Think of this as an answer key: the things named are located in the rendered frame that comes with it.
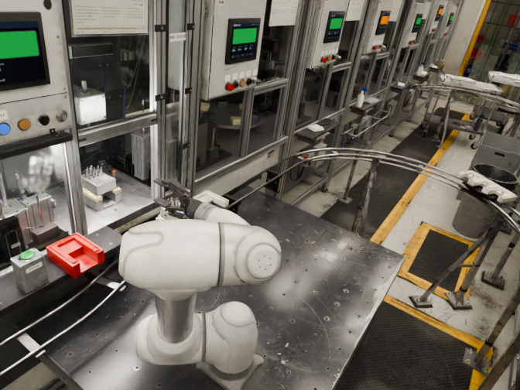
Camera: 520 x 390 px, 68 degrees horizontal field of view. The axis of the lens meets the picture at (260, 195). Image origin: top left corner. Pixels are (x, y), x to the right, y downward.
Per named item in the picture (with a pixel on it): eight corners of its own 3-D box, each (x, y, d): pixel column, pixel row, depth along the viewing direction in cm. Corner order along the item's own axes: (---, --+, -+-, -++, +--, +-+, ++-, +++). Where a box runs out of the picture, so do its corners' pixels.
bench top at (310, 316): (245, 548, 99) (248, 542, 97) (15, 331, 144) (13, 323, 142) (404, 261, 212) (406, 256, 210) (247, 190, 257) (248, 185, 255)
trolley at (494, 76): (504, 139, 646) (532, 80, 597) (467, 130, 664) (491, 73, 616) (501, 126, 714) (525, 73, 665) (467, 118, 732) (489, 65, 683)
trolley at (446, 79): (420, 138, 594) (443, 74, 546) (418, 127, 642) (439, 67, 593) (480, 151, 579) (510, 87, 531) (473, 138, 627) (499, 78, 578)
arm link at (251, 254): (273, 220, 91) (214, 218, 88) (295, 228, 73) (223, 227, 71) (271, 275, 91) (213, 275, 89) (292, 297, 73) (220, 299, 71)
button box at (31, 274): (26, 294, 126) (19, 266, 120) (12, 282, 129) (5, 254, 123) (49, 281, 132) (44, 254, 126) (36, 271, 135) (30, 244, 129)
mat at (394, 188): (370, 260, 315) (370, 259, 314) (306, 230, 340) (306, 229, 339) (471, 114, 756) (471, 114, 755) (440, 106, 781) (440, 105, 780)
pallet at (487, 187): (452, 183, 275) (457, 170, 270) (465, 181, 280) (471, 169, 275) (497, 210, 247) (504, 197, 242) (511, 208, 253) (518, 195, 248)
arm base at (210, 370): (270, 354, 146) (272, 344, 143) (235, 398, 129) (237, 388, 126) (231, 329, 153) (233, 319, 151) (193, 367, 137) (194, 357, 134)
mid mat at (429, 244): (464, 309, 280) (465, 307, 280) (391, 273, 304) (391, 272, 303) (481, 245, 356) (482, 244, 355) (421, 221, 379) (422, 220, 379)
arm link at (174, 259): (202, 368, 132) (135, 371, 128) (202, 320, 141) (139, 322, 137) (228, 277, 70) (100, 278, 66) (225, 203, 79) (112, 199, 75)
